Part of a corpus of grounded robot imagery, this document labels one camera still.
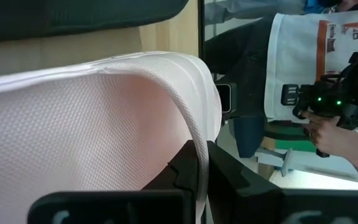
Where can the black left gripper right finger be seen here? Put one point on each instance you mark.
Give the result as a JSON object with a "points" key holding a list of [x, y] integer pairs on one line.
{"points": [[244, 199]]}

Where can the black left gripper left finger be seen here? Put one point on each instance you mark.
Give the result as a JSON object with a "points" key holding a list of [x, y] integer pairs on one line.
{"points": [[166, 205]]}

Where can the pink slide sandal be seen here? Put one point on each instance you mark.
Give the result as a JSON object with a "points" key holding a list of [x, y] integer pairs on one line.
{"points": [[73, 130]]}

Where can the office chair with grey base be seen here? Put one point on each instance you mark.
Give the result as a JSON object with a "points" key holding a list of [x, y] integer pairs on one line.
{"points": [[249, 137]]}

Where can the person's hand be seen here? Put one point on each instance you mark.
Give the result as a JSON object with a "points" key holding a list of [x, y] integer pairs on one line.
{"points": [[328, 137]]}

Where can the large black background object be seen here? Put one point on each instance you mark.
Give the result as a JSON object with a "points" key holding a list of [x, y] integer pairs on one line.
{"points": [[247, 62]]}

